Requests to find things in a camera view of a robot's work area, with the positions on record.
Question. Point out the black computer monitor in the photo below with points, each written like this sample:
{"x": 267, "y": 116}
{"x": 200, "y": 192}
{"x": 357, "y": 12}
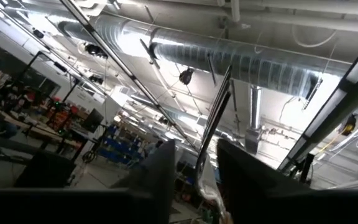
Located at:
{"x": 92, "y": 119}

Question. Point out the black office chair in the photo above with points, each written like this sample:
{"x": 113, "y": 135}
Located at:
{"x": 45, "y": 171}

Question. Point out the person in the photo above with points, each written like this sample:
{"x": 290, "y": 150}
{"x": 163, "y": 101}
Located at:
{"x": 2, "y": 127}

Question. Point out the blue storage bin shelf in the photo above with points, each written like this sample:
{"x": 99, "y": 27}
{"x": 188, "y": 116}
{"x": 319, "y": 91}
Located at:
{"x": 117, "y": 149}

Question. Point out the black hanging ceiling camera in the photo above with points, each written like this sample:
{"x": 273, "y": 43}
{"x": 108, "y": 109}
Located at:
{"x": 95, "y": 50}
{"x": 186, "y": 76}

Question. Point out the silver spiral ventilation duct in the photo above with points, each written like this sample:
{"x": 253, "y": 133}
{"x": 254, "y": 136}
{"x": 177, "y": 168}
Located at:
{"x": 228, "y": 59}

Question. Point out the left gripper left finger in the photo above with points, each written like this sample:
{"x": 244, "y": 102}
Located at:
{"x": 154, "y": 186}

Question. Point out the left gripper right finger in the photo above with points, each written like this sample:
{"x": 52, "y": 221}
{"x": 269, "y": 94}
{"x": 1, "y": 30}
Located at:
{"x": 253, "y": 193}

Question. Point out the silver vertical duct pipe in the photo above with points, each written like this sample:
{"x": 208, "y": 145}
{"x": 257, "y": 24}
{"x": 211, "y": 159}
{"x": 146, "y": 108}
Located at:
{"x": 255, "y": 109}

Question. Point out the black frame beam with lights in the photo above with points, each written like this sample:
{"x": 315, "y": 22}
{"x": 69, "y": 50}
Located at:
{"x": 337, "y": 105}
{"x": 126, "y": 69}

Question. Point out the wooden background table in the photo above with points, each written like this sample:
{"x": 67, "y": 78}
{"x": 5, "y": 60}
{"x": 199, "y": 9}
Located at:
{"x": 42, "y": 129}

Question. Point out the white ceiling pipe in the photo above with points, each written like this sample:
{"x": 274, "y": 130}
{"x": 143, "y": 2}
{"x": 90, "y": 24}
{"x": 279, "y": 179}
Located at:
{"x": 306, "y": 21}

